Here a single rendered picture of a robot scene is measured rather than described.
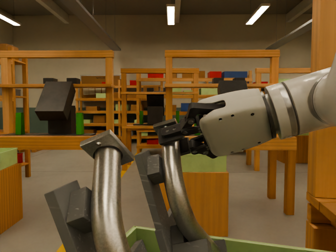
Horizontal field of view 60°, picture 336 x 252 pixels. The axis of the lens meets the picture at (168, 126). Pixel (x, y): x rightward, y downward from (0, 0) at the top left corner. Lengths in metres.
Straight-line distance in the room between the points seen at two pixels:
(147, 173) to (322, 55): 0.95
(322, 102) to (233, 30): 10.94
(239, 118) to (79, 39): 11.18
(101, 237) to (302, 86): 0.33
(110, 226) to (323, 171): 1.07
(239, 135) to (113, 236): 0.25
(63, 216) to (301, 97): 0.33
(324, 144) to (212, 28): 10.13
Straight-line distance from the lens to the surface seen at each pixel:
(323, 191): 1.29
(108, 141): 0.33
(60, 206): 0.31
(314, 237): 1.34
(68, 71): 11.48
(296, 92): 0.44
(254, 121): 0.44
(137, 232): 0.69
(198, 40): 11.05
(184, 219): 0.44
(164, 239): 0.47
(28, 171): 5.79
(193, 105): 0.43
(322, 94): 0.40
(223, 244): 0.63
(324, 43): 1.27
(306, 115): 0.44
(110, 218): 0.29
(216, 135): 0.45
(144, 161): 0.45
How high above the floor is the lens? 1.23
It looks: 3 degrees down
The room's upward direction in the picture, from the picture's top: straight up
